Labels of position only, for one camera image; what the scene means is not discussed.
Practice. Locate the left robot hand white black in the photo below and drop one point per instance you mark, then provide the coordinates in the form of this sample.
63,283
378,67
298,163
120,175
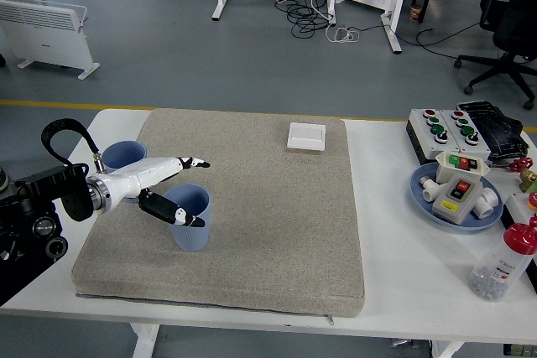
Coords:
138,173

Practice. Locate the blue ribbed plastic cup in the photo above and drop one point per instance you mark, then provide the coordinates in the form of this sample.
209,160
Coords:
191,240
123,154

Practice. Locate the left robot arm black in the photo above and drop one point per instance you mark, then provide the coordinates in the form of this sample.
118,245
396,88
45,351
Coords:
38,190

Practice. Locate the grey-brown cushion mat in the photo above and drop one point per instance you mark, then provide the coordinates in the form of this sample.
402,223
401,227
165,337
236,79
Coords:
260,224

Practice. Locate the person's shoe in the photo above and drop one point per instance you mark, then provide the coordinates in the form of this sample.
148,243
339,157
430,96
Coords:
2,177

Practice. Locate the white panel heater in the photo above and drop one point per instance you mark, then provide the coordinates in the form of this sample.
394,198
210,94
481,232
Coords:
42,39

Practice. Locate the white table leg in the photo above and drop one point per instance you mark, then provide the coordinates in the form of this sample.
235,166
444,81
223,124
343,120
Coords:
144,341
446,350

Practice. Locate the blue round plate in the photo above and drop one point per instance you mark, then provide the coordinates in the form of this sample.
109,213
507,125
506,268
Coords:
419,203

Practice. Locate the white four-button control box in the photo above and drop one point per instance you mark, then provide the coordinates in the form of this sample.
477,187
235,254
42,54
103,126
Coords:
423,140
476,148

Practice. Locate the white pipe tee fitting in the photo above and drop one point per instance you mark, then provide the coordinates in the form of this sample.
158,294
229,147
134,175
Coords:
430,192
486,203

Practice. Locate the small can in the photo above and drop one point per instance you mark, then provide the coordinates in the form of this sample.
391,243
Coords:
415,13

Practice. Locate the black foot pedal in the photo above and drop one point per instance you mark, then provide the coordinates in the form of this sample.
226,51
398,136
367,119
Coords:
499,131

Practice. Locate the clear bottle red cap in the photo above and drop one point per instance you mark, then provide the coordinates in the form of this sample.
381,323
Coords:
503,261

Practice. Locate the emergency stop button box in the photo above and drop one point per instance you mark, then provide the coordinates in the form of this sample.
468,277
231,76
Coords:
518,211

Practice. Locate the brass valve red handwheel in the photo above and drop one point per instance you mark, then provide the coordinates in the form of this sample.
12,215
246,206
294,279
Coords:
522,165

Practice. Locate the black office chair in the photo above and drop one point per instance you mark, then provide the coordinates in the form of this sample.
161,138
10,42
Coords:
516,27

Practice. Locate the white wall switch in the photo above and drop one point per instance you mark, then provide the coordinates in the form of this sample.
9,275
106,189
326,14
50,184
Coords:
306,136

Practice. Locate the beige red-black push-button switch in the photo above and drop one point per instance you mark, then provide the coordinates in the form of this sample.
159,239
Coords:
455,200

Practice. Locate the beige green-red push-button switch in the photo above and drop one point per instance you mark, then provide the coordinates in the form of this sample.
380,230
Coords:
461,165

